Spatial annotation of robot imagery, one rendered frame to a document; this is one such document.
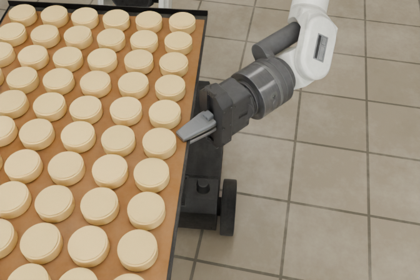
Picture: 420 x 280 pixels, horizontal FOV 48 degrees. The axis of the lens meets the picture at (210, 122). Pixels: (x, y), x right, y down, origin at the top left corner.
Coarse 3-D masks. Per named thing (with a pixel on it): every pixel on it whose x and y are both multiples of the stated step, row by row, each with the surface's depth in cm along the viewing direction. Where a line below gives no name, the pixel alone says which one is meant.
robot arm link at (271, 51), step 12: (288, 24) 82; (276, 36) 79; (288, 36) 80; (252, 48) 79; (264, 48) 78; (276, 48) 79; (288, 48) 82; (264, 60) 77; (276, 60) 77; (288, 60) 78; (276, 72) 75; (288, 72) 76; (288, 84) 76; (300, 84) 79; (288, 96) 78
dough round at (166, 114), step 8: (152, 104) 74; (160, 104) 74; (168, 104) 74; (176, 104) 74; (152, 112) 73; (160, 112) 73; (168, 112) 73; (176, 112) 73; (152, 120) 72; (160, 120) 72; (168, 120) 72; (176, 120) 72; (168, 128) 72
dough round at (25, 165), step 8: (16, 152) 68; (24, 152) 68; (32, 152) 68; (8, 160) 67; (16, 160) 67; (24, 160) 67; (32, 160) 67; (40, 160) 67; (8, 168) 66; (16, 168) 66; (24, 168) 66; (32, 168) 66; (40, 168) 67; (8, 176) 66; (16, 176) 65; (24, 176) 65; (32, 176) 66
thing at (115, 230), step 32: (96, 32) 88; (128, 32) 88; (160, 32) 88; (192, 32) 88; (192, 64) 82; (32, 96) 78; (64, 96) 78; (192, 96) 78; (96, 128) 73; (96, 160) 69; (128, 160) 69; (32, 192) 66; (128, 192) 66; (160, 192) 66; (32, 224) 62; (64, 224) 62; (128, 224) 62; (160, 224) 62; (64, 256) 60; (160, 256) 60
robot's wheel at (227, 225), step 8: (224, 184) 161; (232, 184) 161; (224, 192) 158; (232, 192) 158; (224, 200) 157; (232, 200) 157; (224, 208) 156; (232, 208) 156; (224, 216) 156; (232, 216) 156; (224, 224) 157; (232, 224) 157; (224, 232) 160; (232, 232) 159
